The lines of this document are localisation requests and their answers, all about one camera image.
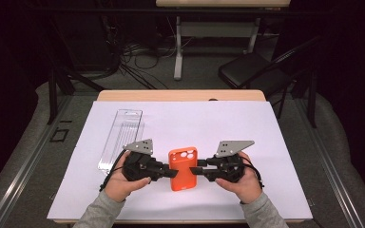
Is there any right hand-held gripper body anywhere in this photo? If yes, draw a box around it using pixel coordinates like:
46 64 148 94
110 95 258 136
205 140 256 184

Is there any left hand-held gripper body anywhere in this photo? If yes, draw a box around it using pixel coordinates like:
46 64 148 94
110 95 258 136
122 138 166 183

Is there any orange phone case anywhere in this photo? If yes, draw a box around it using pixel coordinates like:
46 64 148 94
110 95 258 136
167 146 199 192

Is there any clear plastic packaging tray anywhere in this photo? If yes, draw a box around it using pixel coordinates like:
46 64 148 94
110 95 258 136
97 108 145 177

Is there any person's left hand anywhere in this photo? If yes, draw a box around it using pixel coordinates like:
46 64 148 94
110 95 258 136
104 151 152 203

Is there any person's right hand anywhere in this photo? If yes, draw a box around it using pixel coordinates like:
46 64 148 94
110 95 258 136
215 151 263 204

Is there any white table mat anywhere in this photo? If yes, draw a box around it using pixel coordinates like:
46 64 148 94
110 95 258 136
47 100 314 221

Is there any light wooden table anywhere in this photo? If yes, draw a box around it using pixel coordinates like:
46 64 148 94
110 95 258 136
47 89 314 224

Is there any black folding chair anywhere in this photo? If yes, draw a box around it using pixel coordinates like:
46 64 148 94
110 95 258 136
218 35 322 120

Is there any black metal stand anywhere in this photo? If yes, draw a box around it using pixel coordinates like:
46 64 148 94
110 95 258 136
46 18 107 125
293 67 318 129

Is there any white-framed wooden desk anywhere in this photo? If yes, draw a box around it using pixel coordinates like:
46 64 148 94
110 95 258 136
155 0 292 81

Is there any right hand-held gripper cable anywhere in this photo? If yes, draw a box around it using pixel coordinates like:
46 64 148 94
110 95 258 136
240 155 265 189

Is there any hand-held gripper cable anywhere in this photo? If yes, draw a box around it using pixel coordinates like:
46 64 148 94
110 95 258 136
99 148 127 193
240 155 265 189

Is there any left hand-held gripper cable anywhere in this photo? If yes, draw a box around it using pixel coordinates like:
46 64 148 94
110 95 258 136
99 148 127 193

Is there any aluminium floor rail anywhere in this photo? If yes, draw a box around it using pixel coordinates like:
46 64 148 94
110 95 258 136
0 94 74 228
296 98 365 228

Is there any tangle of black floor cables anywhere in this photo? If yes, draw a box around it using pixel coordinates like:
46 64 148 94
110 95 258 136
106 18 172 90

